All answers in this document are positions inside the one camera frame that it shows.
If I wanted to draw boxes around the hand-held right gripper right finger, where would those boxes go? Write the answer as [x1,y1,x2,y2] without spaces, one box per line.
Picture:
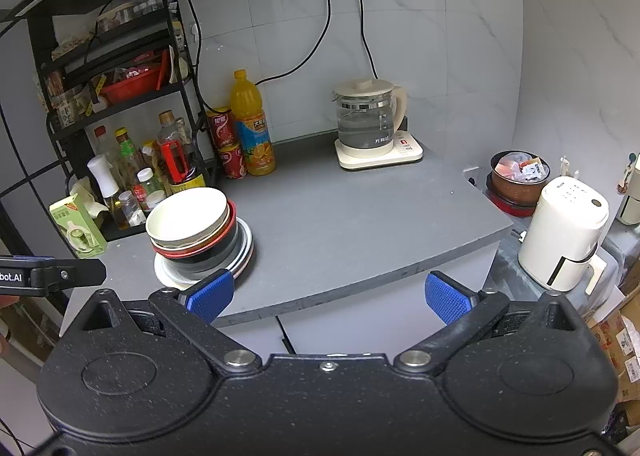
[395,271,583,370]

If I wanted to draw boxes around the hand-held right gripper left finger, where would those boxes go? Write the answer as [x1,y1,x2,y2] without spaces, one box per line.
[80,269,262,370]

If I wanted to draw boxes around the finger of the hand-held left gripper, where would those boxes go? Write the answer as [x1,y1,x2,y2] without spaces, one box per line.
[29,259,107,290]

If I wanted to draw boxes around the red and black bowl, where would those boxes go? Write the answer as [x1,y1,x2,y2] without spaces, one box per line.
[154,202,240,273]

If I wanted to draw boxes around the cream bowl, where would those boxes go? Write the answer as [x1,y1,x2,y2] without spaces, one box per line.
[145,187,229,243]
[150,203,232,250]

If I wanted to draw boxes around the green box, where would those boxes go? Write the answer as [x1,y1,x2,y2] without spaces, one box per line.
[49,195,108,259]

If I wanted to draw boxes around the white cloth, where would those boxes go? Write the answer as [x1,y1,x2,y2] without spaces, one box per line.
[67,179,109,217]

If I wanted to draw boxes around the clear spice jar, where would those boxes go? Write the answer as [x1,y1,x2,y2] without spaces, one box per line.
[118,190,143,227]

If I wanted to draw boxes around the white spray bottle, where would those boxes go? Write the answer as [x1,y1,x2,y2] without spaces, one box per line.
[87,155,124,230]

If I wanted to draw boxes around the white cap bottle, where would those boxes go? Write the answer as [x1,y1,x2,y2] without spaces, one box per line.
[136,167,168,212]

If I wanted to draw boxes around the green label bottle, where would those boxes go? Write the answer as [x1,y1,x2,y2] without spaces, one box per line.
[115,129,146,187]

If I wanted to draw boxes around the white air fryer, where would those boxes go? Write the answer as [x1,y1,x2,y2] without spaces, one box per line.
[517,177,610,293]

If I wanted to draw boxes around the red can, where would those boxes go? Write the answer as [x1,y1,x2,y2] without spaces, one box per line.
[217,143,248,180]
[206,107,239,150]

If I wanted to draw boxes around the clear bottle red cap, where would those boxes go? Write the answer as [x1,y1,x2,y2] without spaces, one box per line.
[93,125,119,163]

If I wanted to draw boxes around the brown pot with packets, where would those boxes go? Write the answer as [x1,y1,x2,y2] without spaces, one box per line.
[487,150,551,217]

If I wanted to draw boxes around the cream kettle base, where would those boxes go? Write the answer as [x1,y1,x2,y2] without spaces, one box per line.
[334,132,425,170]

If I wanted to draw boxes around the orange juice bottle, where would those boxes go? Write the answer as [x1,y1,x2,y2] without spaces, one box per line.
[230,69,277,177]

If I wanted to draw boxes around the stack of cardboard boxes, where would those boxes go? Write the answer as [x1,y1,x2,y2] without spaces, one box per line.
[584,286,640,408]

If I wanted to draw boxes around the glass kettle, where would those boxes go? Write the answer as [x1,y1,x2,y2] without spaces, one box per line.
[331,79,408,156]

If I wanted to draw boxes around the red basket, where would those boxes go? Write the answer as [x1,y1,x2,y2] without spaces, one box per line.
[99,64,164,105]

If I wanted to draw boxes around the black metal rack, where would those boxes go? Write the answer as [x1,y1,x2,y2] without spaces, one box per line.
[27,0,221,242]

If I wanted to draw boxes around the oil bottle red handle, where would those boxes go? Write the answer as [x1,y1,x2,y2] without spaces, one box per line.
[156,110,207,192]

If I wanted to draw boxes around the black cable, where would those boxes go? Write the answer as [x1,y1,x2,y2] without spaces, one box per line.
[350,0,379,83]
[255,0,335,86]
[170,0,217,113]

